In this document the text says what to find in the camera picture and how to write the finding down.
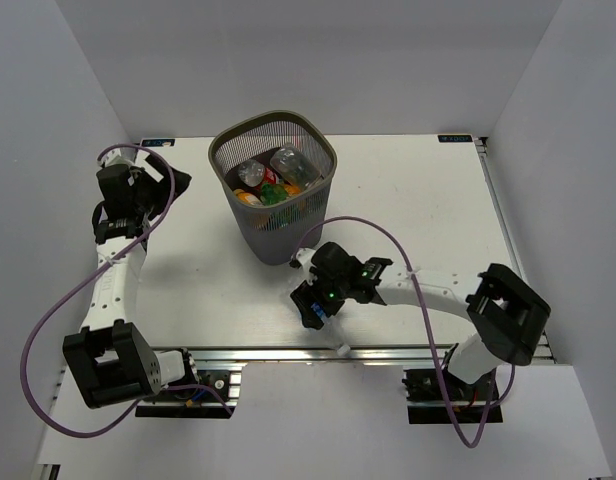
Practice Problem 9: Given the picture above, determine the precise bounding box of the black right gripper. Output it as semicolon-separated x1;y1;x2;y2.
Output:
291;270;350;330

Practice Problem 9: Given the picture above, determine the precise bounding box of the orange juice bottle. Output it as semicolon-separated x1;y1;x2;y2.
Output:
233;188;263;207

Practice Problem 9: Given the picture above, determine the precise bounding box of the blue label bottle front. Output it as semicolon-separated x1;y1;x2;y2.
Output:
311;302;351;358

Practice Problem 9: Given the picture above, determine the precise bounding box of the red cap clear bottle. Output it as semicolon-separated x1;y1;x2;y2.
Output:
237;159;281;190

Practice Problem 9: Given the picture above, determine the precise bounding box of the green crushed bottle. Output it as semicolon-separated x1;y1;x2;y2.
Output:
260;183;289;206

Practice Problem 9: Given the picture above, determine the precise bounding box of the clear bottle silver cap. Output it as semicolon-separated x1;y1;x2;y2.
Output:
270;144;321;191

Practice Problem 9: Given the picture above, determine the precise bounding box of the orange textured bottle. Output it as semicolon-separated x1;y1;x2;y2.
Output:
282;183;302;197

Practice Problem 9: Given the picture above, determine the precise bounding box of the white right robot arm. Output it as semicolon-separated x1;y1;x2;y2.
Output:
290;242;551;399

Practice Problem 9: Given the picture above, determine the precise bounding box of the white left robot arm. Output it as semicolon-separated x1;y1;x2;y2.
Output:
63;154;200;409

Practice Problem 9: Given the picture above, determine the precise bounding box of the grey mesh waste bin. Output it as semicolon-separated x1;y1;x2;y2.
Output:
208;110;338;265

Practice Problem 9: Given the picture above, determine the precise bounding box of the blue table label left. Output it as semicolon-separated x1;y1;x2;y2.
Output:
140;138;175;149

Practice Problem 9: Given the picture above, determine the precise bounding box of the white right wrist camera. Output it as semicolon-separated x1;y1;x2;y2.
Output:
289;248;315;270

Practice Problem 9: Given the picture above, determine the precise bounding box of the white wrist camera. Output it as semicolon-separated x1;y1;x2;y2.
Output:
289;248;315;270
97;148;163;181

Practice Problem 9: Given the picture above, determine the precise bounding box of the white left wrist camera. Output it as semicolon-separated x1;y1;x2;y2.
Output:
97;148;163;181

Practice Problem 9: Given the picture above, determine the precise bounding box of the aluminium table front rail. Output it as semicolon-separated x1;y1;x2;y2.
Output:
152;345;554;364

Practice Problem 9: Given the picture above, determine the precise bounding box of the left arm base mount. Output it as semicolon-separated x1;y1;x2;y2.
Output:
135;364;243;419

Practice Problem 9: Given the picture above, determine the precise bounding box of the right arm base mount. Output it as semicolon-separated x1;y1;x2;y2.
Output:
400;367;504;425

